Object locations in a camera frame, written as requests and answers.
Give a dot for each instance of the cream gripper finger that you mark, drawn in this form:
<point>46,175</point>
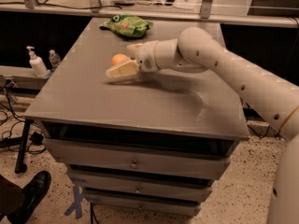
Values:
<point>125,68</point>
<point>132,49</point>

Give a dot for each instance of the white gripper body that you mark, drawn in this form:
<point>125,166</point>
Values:
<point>146,57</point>

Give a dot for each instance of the orange fruit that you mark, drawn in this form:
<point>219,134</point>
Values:
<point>118,58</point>

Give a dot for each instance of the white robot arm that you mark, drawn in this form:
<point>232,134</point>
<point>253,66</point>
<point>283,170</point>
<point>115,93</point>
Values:
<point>275,99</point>

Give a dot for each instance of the green chip bag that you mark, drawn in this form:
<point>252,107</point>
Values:
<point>127,25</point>

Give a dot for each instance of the grey drawer cabinet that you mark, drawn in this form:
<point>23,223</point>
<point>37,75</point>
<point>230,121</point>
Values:
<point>196,114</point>

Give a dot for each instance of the white pump dispenser bottle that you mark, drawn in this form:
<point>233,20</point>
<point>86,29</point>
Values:
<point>37,63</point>

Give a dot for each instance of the top grey drawer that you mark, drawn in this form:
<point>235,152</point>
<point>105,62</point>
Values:
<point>141,160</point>

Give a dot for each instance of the grey drawer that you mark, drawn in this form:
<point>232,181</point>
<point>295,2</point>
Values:
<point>141,160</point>
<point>143,203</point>
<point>137,186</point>

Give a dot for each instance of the middle grey drawer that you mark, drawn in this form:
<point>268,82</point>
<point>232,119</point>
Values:
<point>137,186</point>

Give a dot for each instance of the bottom grey drawer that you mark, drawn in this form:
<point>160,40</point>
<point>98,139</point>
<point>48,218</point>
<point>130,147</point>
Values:
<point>143,203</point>

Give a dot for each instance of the blue tape on floor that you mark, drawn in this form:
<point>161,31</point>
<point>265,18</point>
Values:
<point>78,205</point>

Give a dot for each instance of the black table leg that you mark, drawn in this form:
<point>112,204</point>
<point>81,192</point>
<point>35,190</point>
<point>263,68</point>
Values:
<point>20,166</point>

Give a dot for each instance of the black leather shoe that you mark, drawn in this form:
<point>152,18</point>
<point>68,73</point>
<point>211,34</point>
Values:
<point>33,193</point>

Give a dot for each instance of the metal shelf rail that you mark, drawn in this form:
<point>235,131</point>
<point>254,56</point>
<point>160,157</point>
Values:
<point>264,21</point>

